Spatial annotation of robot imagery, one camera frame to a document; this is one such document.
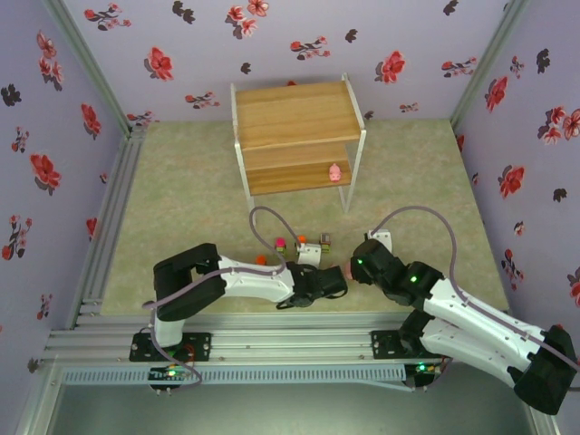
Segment two-tier wooden shelf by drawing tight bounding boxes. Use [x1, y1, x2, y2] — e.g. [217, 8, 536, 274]
[229, 73, 367, 227]

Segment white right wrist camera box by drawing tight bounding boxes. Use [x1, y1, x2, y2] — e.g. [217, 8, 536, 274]
[364, 229, 393, 250]

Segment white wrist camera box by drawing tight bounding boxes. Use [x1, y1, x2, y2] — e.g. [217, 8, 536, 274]
[294, 242, 324, 267]
[364, 229, 393, 250]

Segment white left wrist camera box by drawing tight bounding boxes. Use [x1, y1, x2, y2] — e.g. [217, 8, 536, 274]
[294, 242, 324, 267]

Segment aluminium base frame rails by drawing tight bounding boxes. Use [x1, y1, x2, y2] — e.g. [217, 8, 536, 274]
[43, 310, 540, 363]

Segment grey left arm cable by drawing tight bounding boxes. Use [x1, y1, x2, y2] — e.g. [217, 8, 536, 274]
[142, 206, 301, 393]

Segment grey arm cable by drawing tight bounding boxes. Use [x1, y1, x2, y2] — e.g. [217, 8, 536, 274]
[371, 206, 580, 393]
[142, 206, 301, 393]

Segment grey right arm cable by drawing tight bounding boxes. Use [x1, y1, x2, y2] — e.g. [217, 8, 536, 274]
[371, 206, 580, 393]

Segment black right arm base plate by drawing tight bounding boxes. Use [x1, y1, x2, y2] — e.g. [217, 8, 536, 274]
[370, 329, 454, 360]

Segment grey slotted cable duct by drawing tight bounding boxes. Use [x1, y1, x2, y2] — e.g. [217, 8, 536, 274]
[61, 364, 407, 386]

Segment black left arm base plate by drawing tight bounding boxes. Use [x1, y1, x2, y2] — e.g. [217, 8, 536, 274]
[130, 332, 213, 363]

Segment aluminium side rail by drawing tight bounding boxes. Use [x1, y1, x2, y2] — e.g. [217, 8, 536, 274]
[67, 126, 149, 330]

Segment aluminium corner post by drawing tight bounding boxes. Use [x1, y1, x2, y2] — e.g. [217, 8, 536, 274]
[41, 0, 147, 140]
[449, 0, 531, 132]

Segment aluminium lower frame strut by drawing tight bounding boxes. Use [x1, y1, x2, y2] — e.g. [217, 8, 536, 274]
[15, 357, 64, 435]
[529, 405, 566, 435]

